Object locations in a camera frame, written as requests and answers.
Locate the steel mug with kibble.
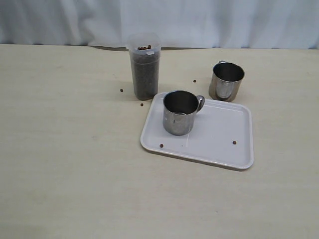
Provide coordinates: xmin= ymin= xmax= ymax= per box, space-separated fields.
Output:
xmin=162 ymin=90 xmax=205 ymax=136

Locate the clear plastic tall container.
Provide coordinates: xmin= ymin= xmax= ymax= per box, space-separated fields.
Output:
xmin=126 ymin=32 xmax=161 ymax=101

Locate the white backdrop curtain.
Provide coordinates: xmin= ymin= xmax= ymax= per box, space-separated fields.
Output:
xmin=0 ymin=0 xmax=319 ymax=49

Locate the white plastic tray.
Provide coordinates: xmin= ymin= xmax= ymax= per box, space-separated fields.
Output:
xmin=140 ymin=92 xmax=254 ymax=170

